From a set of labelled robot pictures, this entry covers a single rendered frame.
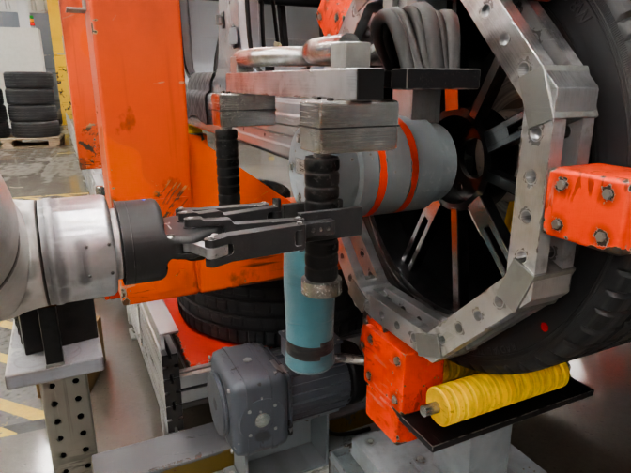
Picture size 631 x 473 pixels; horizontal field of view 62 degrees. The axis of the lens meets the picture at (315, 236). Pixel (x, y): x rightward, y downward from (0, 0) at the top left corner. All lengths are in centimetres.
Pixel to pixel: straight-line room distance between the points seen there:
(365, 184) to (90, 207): 36
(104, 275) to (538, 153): 43
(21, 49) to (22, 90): 282
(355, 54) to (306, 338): 52
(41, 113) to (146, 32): 800
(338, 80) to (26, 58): 1130
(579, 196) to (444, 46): 20
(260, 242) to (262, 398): 66
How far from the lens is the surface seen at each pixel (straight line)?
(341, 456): 131
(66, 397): 140
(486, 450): 108
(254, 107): 84
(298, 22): 338
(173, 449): 139
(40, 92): 906
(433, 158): 75
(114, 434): 171
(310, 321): 89
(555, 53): 64
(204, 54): 317
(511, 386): 88
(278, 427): 115
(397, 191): 72
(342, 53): 53
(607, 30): 66
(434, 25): 58
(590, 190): 56
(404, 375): 85
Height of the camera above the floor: 97
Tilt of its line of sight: 16 degrees down
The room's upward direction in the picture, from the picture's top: straight up
